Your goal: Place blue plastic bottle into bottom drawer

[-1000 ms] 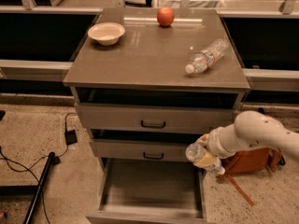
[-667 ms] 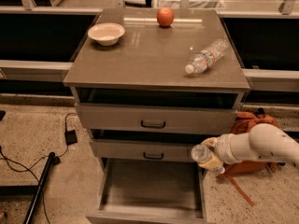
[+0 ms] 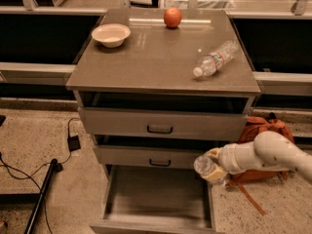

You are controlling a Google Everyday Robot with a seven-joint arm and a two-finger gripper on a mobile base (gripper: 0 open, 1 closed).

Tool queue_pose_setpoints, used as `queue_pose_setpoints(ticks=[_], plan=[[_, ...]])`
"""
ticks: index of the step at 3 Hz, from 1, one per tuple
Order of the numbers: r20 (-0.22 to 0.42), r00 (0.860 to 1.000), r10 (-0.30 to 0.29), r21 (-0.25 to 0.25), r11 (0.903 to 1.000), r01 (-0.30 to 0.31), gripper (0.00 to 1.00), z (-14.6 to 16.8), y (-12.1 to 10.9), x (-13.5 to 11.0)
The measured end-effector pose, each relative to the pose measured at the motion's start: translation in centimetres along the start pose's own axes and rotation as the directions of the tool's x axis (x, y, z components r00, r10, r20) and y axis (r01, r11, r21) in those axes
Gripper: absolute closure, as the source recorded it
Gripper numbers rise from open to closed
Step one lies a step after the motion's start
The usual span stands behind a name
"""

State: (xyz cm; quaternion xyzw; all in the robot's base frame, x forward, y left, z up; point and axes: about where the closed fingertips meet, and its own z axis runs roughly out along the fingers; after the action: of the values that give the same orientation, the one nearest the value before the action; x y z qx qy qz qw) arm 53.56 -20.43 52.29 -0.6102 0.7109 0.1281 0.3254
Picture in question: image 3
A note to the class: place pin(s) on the grey open bottom drawer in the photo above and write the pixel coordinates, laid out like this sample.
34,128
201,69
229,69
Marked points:
141,200

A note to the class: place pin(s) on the black metal stand leg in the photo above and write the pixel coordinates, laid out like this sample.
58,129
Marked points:
38,200

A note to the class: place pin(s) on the orange fruit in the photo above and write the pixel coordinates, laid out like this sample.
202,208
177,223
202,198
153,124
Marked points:
172,17

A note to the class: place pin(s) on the grey drawer cabinet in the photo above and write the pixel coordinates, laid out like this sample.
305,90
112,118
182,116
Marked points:
153,70

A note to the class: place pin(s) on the white bowl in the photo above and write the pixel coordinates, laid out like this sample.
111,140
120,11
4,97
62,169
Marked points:
111,35

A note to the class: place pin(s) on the orange backpack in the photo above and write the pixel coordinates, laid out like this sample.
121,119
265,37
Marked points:
254,126

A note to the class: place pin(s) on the black power adapter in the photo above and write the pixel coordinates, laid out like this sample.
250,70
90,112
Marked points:
73,143

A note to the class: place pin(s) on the blue labelled plastic bottle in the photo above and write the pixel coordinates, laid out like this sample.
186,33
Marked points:
203,166

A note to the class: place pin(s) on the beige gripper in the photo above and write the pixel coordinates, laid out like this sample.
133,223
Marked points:
227,160

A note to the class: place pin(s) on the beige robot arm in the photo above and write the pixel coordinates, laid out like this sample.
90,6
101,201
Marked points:
268,152

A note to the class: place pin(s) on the clear plastic water bottle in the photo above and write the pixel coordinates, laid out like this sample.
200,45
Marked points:
211,63

